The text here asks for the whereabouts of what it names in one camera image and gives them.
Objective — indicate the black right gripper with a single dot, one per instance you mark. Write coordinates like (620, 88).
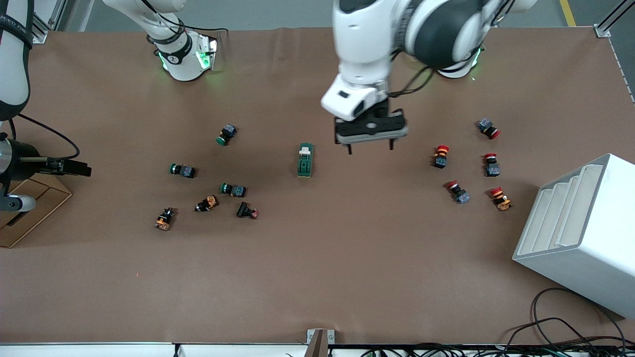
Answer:
(26, 160)

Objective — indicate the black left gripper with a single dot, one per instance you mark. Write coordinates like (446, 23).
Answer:
(391, 144)

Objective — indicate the green load switch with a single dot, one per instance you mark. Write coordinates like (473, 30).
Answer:
(305, 161)

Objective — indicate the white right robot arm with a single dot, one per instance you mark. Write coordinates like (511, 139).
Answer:
(181, 54)

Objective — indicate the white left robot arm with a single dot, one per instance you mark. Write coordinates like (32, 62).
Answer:
(364, 44)

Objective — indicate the brown cardboard drawer box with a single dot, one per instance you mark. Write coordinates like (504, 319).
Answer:
(34, 218)

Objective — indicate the red mushroom button orange block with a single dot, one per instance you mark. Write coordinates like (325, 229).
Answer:
(440, 156)
(501, 199)

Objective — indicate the red mushroom button blue block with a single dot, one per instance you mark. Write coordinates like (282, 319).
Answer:
(458, 192)
(491, 165)
(488, 127)

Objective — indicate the black push button orange block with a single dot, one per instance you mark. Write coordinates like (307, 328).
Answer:
(207, 204)
(164, 219)

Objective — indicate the green push button blue block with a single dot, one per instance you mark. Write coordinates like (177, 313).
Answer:
(234, 190)
(183, 171)
(226, 134)

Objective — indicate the white slotted bin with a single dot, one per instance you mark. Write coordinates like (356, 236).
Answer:
(595, 248)

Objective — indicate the black switch with red knob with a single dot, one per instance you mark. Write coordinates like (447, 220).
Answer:
(246, 210)

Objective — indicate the white table edge rail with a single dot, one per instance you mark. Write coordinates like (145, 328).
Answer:
(99, 350)

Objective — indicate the metal table bracket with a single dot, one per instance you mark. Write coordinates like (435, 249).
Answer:
(320, 342)

